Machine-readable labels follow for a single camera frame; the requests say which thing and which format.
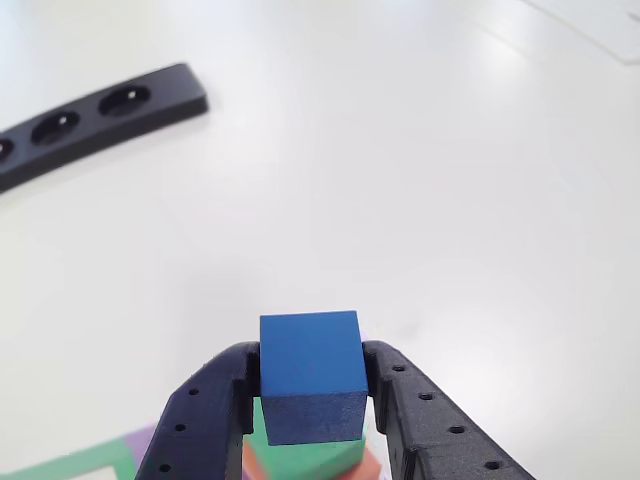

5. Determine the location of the green square frame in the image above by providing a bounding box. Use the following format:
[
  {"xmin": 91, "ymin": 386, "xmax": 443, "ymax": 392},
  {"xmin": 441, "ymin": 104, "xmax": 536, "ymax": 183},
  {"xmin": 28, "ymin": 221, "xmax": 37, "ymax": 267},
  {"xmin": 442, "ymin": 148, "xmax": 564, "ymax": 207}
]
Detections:
[{"xmin": 0, "ymin": 434, "xmax": 137, "ymax": 480}]

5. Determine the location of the green cube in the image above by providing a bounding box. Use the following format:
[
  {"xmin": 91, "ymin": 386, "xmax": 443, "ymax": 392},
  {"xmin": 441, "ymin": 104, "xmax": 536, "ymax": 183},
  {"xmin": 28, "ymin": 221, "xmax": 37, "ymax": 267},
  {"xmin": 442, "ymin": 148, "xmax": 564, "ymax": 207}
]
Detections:
[{"xmin": 249, "ymin": 394, "xmax": 369, "ymax": 480}]

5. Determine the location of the orange cube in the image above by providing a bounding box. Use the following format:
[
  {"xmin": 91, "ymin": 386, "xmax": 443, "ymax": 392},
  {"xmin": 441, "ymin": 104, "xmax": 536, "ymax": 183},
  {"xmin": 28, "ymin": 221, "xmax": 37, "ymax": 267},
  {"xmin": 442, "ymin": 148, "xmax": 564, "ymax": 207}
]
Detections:
[{"xmin": 242, "ymin": 434, "xmax": 384, "ymax": 480}]

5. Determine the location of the small blue cube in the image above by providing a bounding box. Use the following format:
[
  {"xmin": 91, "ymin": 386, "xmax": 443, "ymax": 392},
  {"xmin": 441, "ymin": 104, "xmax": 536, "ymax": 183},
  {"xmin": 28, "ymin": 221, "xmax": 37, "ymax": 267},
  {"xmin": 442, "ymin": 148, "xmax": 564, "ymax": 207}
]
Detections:
[{"xmin": 258, "ymin": 309, "xmax": 370, "ymax": 447}]

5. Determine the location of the black power strip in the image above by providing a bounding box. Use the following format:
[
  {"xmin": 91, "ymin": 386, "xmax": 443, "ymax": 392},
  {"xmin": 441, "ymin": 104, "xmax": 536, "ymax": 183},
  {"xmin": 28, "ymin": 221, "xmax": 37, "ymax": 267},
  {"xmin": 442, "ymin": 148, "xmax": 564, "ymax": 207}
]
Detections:
[{"xmin": 0, "ymin": 62, "xmax": 210, "ymax": 194}]

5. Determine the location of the purple square frame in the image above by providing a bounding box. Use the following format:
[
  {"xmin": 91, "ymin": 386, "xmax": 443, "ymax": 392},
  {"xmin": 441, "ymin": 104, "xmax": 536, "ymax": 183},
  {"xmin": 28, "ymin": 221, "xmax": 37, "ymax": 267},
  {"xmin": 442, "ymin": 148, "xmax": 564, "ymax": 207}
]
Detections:
[{"xmin": 123, "ymin": 424, "xmax": 157, "ymax": 460}]

